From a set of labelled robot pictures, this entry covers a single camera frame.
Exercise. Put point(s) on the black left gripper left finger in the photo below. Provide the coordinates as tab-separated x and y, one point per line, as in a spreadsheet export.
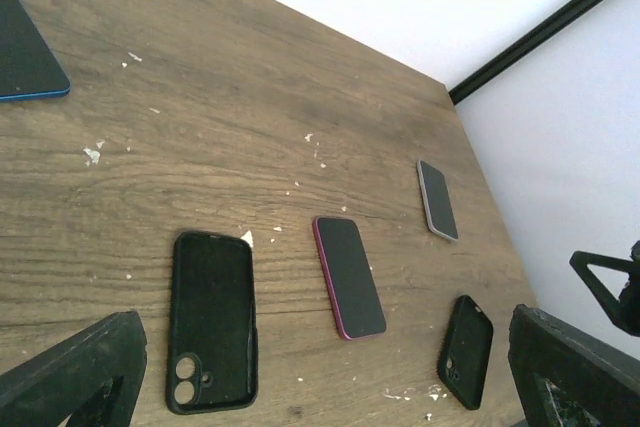
92	378

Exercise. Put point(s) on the blue phone black screen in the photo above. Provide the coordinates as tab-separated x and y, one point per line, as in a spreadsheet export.
29	69

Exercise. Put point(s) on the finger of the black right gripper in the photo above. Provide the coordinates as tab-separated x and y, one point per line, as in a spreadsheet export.
623	310

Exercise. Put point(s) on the large black phone case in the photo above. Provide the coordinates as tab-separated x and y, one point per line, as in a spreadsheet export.
213	350

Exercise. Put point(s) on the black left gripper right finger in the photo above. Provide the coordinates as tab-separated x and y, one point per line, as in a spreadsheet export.
566	377

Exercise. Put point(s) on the small black phone case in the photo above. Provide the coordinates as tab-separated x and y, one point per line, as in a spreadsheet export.
463	361

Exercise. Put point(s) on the white phone black screen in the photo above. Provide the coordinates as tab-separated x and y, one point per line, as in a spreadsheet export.
436	200

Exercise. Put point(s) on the magenta phone black screen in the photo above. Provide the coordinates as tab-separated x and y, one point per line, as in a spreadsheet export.
352	291

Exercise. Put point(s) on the black frame post right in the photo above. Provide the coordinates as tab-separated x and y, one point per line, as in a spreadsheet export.
537	36

